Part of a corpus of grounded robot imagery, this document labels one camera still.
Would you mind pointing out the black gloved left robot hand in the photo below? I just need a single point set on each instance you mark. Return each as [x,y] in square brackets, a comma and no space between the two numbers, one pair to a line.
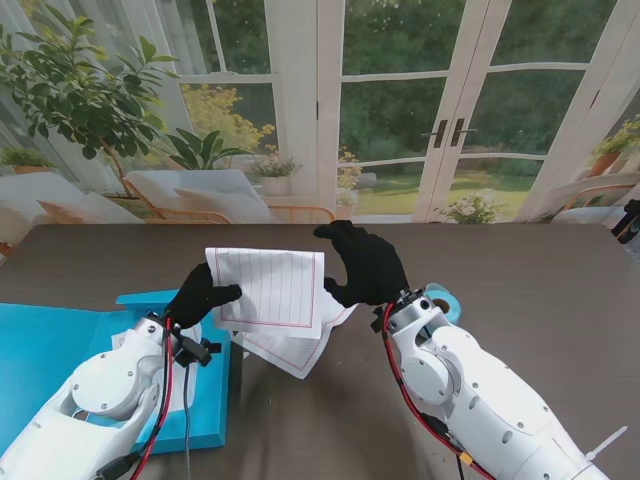
[195,300]

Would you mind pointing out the printed garden window backdrop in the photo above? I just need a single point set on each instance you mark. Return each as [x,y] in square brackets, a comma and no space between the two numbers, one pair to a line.
[400,100]

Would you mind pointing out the black stand at table edge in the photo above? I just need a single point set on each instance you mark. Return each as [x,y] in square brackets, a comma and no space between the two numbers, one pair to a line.
[631,220]

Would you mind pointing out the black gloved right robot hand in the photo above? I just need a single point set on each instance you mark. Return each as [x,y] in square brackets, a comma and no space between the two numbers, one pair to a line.
[375,270]

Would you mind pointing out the light blue label roll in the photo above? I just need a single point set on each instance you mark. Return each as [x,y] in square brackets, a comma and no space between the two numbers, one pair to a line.
[452,305]

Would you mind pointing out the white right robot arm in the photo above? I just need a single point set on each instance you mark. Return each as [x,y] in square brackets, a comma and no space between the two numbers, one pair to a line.
[475,390]

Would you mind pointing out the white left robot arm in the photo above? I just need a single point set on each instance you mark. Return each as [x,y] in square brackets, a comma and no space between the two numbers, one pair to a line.
[100,400]

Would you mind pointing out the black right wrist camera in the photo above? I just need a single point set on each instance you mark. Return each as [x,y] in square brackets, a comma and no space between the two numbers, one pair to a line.
[381,320]

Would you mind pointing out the blue file box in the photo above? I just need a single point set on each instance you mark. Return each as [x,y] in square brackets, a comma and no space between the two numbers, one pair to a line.
[50,350]

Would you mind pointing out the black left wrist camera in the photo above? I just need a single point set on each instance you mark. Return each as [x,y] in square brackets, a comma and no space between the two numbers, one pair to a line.
[195,350]

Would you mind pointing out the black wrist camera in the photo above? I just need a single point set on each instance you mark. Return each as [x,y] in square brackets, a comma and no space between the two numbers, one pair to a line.
[195,350]
[381,320]

